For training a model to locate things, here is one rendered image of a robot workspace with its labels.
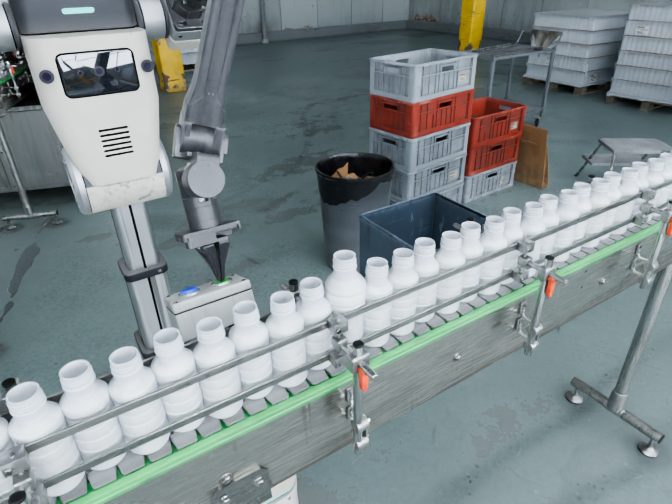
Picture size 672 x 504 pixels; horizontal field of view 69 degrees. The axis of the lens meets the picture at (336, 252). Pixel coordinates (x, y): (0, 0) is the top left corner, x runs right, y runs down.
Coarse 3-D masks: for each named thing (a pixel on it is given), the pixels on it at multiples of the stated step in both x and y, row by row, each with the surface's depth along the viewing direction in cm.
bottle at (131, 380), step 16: (112, 352) 65; (128, 352) 66; (112, 368) 63; (128, 368) 63; (144, 368) 67; (112, 384) 65; (128, 384) 64; (144, 384) 65; (112, 400) 66; (128, 400) 64; (160, 400) 69; (128, 416) 66; (144, 416) 66; (160, 416) 69; (128, 432) 67; (144, 432) 68; (144, 448) 69; (160, 448) 71
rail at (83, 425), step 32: (640, 192) 119; (416, 288) 86; (480, 288) 97; (256, 352) 72; (192, 384) 68; (0, 416) 62; (96, 416) 62; (192, 416) 70; (32, 448) 59; (128, 448) 66
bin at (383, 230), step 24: (432, 192) 162; (360, 216) 148; (384, 216) 154; (408, 216) 160; (432, 216) 167; (456, 216) 157; (480, 216) 148; (360, 240) 153; (384, 240) 141; (408, 240) 165; (360, 264) 157
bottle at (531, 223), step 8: (528, 208) 101; (536, 208) 100; (528, 216) 101; (536, 216) 101; (520, 224) 103; (528, 224) 102; (536, 224) 102; (544, 224) 103; (528, 232) 102; (536, 232) 101; (536, 248) 104; (536, 256) 105
